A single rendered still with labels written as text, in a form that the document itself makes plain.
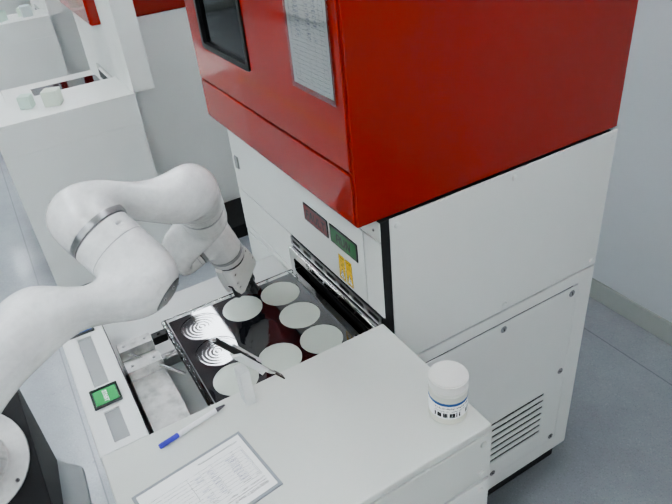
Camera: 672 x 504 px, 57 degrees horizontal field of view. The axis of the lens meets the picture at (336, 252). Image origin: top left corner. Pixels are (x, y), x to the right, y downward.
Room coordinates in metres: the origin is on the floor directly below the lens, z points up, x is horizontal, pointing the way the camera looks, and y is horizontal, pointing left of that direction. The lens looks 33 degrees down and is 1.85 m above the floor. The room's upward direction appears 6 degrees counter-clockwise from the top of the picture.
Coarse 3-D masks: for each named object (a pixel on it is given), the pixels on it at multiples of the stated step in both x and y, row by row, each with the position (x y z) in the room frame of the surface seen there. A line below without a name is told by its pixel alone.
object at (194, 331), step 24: (264, 288) 1.30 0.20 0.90; (216, 312) 1.22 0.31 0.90; (264, 312) 1.20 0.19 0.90; (192, 336) 1.14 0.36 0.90; (216, 336) 1.13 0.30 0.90; (240, 336) 1.12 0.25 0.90; (264, 336) 1.11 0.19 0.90; (288, 336) 1.10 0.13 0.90; (192, 360) 1.06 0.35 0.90; (216, 360) 1.05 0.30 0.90
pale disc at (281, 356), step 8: (280, 344) 1.08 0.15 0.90; (288, 344) 1.08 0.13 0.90; (264, 352) 1.06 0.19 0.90; (272, 352) 1.05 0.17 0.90; (280, 352) 1.05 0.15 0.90; (288, 352) 1.05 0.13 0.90; (296, 352) 1.05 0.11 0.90; (264, 360) 1.03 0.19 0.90; (272, 360) 1.03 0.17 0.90; (280, 360) 1.02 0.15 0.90; (288, 360) 1.02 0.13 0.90; (296, 360) 1.02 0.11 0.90; (272, 368) 1.00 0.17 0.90; (280, 368) 1.00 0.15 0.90; (288, 368) 1.00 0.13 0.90
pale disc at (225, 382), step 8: (224, 368) 1.02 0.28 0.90; (232, 368) 1.02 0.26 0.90; (248, 368) 1.01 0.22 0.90; (216, 376) 1.00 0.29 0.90; (224, 376) 0.99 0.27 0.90; (232, 376) 0.99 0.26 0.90; (256, 376) 0.98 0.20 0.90; (216, 384) 0.97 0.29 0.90; (224, 384) 0.97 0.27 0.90; (232, 384) 0.97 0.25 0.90; (224, 392) 0.95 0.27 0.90; (232, 392) 0.94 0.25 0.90
